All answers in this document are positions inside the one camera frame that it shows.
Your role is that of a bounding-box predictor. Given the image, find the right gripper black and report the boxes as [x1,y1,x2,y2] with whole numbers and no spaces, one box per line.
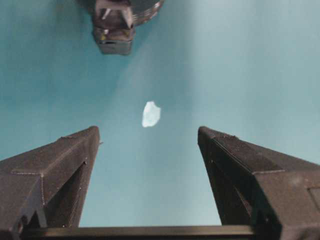
[78,0,165,55]

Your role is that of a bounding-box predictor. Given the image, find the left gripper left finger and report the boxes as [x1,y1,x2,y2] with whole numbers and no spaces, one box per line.
[0,126,100,240]

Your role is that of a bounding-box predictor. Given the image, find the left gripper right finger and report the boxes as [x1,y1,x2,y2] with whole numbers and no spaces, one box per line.
[197,126,320,240]

